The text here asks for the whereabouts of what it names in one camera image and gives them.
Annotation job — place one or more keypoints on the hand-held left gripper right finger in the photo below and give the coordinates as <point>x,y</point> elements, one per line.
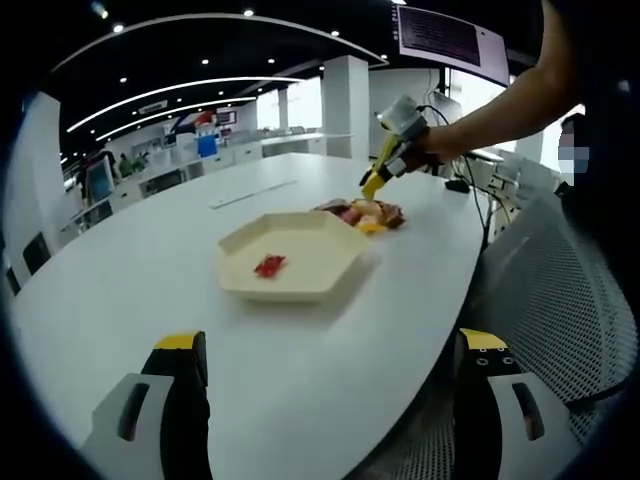
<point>510,415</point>

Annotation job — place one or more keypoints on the white table socket strip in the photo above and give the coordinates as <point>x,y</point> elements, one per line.
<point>250,195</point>

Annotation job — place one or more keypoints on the small black device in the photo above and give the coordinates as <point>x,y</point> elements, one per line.
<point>457,186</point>

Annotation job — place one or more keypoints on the white cabinet row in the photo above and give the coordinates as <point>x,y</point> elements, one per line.
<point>250,150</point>

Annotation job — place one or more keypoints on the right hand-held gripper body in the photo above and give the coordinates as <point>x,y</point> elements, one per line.
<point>405,120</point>

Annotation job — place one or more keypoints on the grey mesh office chair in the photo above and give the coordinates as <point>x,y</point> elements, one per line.
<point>550,300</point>

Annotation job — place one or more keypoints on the pile of snacks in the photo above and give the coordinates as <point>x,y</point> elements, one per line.
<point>350,212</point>

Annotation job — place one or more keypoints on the small red candy packet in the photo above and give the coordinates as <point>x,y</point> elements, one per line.
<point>270,266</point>

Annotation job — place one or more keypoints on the white square pillar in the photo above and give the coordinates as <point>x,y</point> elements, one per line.
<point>345,105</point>
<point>35,165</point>

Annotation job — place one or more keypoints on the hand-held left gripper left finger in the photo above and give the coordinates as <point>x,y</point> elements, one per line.
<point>150,425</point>

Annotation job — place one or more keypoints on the beige hexagonal container tray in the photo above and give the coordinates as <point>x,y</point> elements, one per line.
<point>300,250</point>

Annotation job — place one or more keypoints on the hanging monitor screen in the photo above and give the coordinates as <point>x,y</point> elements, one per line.
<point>440,35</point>

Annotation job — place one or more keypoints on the teal display screen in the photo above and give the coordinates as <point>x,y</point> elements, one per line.
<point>100,181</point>

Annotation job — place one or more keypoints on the red and blue wall poster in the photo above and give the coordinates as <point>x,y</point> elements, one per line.
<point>205,119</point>

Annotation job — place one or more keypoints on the blue box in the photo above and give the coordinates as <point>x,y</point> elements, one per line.
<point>207,147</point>

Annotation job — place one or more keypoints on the person's dark shirt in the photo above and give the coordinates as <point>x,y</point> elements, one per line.
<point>615,210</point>

